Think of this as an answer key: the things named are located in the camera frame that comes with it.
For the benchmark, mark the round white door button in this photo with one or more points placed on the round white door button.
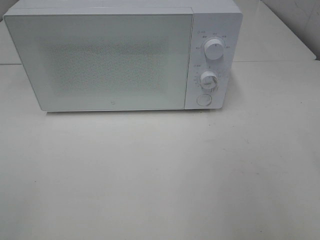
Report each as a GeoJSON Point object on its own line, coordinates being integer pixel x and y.
{"type": "Point", "coordinates": [204, 100]}

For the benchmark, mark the white timer knob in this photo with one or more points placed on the white timer knob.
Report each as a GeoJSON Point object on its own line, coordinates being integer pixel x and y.
{"type": "Point", "coordinates": [208, 80]}

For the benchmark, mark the white microwave door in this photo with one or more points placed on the white microwave door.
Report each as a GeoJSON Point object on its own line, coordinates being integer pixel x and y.
{"type": "Point", "coordinates": [104, 58]}

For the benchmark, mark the upper white power knob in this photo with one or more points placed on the upper white power knob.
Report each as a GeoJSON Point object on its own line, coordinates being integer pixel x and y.
{"type": "Point", "coordinates": [214, 48]}

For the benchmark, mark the white microwave oven body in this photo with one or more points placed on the white microwave oven body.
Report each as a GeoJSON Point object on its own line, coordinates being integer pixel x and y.
{"type": "Point", "coordinates": [211, 18]}

